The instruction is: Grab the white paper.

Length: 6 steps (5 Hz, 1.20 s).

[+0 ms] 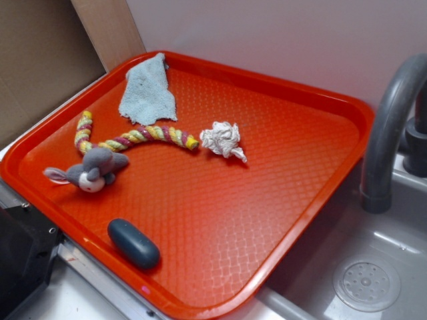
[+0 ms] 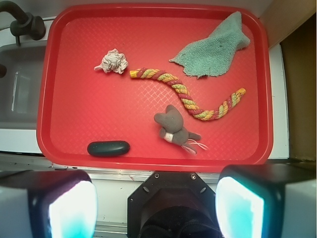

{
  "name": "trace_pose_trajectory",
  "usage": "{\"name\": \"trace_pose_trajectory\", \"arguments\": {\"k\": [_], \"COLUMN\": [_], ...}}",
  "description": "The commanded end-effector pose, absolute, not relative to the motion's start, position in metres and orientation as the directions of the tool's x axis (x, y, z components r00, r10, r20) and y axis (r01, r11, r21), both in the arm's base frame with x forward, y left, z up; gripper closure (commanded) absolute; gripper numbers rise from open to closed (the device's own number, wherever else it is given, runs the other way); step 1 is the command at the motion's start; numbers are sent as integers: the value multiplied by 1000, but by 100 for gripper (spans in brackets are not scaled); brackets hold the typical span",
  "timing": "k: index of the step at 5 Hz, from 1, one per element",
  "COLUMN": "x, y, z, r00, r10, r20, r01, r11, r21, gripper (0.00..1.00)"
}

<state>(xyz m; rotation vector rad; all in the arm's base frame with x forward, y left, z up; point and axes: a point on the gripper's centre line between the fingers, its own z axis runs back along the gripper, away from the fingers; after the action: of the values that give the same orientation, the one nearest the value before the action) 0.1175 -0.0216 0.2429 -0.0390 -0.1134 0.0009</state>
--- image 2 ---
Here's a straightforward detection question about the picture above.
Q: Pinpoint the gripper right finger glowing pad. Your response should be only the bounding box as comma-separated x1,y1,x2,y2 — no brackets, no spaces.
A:
215,164,317,238

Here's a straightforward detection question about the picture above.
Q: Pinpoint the grey plush mouse toy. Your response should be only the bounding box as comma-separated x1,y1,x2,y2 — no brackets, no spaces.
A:
154,105,208,155

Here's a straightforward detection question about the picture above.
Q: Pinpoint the dark metal faucet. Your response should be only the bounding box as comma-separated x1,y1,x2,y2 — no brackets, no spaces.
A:
0,0,46,46

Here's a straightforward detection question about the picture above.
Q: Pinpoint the red yellow twisted rope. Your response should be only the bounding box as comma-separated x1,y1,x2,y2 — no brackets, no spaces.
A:
129,68,247,121

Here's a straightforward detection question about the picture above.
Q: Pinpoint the green knitted cloth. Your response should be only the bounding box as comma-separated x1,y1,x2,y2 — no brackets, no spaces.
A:
169,11,251,78

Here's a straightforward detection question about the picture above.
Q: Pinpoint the crumpled white paper ball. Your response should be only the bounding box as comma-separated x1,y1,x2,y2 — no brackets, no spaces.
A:
94,49,128,74

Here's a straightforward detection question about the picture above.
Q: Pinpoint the black oval case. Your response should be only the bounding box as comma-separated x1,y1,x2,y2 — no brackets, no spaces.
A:
87,140,130,157

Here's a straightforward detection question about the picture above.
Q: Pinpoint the grey sink basin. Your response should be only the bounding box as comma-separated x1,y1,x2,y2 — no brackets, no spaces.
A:
0,41,47,129

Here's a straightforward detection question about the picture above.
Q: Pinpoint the red plastic tray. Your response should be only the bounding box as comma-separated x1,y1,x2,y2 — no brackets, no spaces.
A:
37,3,273,172

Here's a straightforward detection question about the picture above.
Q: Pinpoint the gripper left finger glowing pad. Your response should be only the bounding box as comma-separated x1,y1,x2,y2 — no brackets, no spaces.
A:
0,170,98,238

